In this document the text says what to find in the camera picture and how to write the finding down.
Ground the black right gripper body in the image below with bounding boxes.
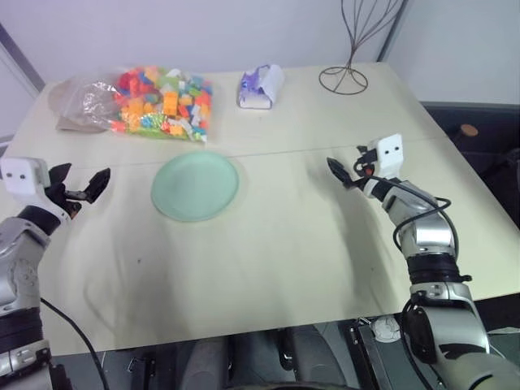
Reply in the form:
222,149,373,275
351,145,378,182

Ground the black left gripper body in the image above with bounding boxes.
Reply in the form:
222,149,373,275
43,181,93,221

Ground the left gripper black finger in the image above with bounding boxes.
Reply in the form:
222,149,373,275
82,167,112,204
47,162,73,189

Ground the light green round plate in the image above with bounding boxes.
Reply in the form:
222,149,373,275
151,150,241,223

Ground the clear bag of colourful blocks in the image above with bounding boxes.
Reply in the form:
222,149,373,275
71,63,215,144

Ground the white purple tissue pack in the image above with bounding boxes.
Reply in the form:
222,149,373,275
236,63,285,111

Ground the black chair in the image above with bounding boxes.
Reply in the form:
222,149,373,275
418,100,520,228

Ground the small white round object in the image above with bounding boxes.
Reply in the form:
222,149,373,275
372,316,402,343

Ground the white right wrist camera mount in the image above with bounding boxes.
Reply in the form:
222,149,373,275
372,132,405,180

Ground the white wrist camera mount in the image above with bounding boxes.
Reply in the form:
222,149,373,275
0,156,50,197
372,132,405,180

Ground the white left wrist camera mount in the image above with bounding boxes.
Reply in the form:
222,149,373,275
0,156,50,197

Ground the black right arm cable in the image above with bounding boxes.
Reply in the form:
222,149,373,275
352,158,461,261

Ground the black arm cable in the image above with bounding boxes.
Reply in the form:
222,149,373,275
352,158,461,261
39,297,111,390

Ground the brown wire tree stand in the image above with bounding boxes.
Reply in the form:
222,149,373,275
318,0,403,96

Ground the grey window frame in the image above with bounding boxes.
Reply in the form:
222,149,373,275
0,19,46,144

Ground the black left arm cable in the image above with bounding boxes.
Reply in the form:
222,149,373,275
39,297,111,390

